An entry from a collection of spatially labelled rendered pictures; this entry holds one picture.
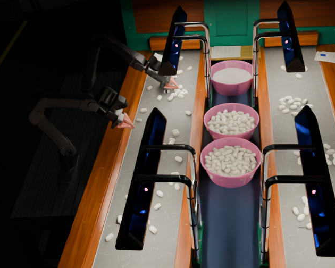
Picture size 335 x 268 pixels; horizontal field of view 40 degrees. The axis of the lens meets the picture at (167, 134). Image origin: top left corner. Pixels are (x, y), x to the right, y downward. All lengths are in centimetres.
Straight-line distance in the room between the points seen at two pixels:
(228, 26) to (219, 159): 103
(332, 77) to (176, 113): 85
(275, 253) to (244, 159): 54
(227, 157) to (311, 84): 73
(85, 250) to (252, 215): 67
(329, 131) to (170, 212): 86
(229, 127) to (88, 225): 84
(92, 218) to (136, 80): 103
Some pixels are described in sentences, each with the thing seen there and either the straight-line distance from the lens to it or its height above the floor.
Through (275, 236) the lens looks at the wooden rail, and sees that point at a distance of 175.
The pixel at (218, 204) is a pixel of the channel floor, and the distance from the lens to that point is 197.
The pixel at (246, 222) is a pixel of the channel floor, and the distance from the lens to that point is 191.
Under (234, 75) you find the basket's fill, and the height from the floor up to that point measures 73.
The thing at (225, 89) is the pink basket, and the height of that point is 72.
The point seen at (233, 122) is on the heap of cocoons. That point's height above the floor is 74.
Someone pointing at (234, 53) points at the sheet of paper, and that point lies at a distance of 280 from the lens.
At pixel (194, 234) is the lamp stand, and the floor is 86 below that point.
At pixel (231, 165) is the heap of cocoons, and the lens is 205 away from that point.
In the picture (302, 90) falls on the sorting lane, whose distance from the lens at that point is 254.
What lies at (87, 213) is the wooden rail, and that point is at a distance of 190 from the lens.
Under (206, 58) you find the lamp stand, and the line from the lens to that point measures 230.
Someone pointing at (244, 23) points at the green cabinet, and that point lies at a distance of 285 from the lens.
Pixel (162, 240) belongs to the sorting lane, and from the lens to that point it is 178.
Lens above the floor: 211
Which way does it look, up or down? 38 degrees down
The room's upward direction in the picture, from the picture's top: 7 degrees counter-clockwise
